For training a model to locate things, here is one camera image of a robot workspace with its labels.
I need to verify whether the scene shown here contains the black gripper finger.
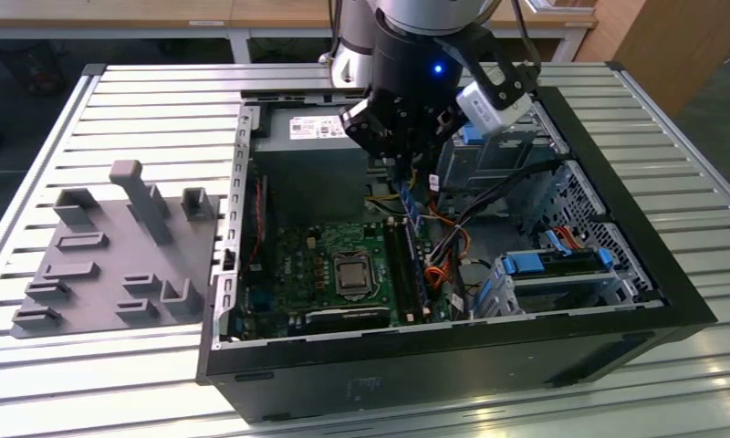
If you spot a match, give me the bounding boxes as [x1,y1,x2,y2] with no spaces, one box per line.
[414,107,464,177]
[338,98,402,168]

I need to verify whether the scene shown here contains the blue RAM stick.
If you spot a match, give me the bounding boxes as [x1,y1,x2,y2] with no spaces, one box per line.
[396,157,428,232]

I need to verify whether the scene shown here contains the black RAM slot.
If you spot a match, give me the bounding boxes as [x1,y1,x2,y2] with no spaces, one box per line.
[384,216,418,323]

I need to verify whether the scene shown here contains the blue disk carrier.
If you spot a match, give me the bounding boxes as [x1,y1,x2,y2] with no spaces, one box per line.
[497,248,614,278]
[458,123,486,146]

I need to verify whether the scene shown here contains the grey metal drive cage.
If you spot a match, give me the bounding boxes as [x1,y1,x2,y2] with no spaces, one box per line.
[436,102,572,195]

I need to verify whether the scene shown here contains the grey power supply unit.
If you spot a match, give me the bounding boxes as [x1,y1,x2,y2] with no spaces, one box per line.
[249,103,372,220]

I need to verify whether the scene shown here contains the grey round speaker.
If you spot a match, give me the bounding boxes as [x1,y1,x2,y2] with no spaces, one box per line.
[458,258,496,287]

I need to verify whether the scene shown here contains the silver CPU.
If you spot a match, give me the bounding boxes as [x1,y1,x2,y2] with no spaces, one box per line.
[338,263,372,293]

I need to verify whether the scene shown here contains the green motherboard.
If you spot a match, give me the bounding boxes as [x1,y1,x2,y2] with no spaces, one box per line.
[236,218,464,341]

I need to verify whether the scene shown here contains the CPU socket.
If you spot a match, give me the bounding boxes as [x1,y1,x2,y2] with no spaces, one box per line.
[330,250,380,303]

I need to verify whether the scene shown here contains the blue plastic latch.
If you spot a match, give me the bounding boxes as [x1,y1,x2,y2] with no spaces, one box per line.
[470,277,496,320]

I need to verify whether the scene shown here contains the wooden cabinet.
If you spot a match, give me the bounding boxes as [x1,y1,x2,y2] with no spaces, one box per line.
[574,0,730,119]

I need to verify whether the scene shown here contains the silver disk bay cage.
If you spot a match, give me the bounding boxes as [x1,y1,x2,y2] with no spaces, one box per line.
[470,248,662,320]

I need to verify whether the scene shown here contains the black PC case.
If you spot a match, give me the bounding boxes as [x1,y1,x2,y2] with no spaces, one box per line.
[194,85,718,423]

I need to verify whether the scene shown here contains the grey parts rack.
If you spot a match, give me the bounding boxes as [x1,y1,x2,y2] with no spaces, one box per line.
[10,159,224,339]

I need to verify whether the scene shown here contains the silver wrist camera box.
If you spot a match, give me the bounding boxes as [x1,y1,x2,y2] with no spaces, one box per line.
[454,63,534,137]

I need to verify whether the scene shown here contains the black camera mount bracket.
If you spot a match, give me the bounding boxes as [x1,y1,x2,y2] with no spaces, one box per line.
[432,25,544,113]

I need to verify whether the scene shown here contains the black cable bundle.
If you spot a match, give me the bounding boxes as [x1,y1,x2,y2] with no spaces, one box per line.
[428,158,573,270]

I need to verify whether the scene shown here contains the black camera cable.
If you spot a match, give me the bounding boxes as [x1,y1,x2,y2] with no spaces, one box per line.
[509,0,541,74]

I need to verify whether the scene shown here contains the thin red wire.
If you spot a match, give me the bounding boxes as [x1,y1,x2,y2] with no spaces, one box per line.
[246,177,264,271]

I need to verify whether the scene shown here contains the blue flat data cable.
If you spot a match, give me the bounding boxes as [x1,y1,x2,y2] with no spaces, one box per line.
[542,230,570,257]

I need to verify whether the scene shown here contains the orange flat data cable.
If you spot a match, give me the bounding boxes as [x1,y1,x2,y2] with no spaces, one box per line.
[546,225,593,253]

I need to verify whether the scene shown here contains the orange wire bundle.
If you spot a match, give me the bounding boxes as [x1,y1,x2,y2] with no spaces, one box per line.
[424,223,470,289]

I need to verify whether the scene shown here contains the wooden desk white frame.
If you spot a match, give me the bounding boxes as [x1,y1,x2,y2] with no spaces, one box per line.
[0,0,598,64]

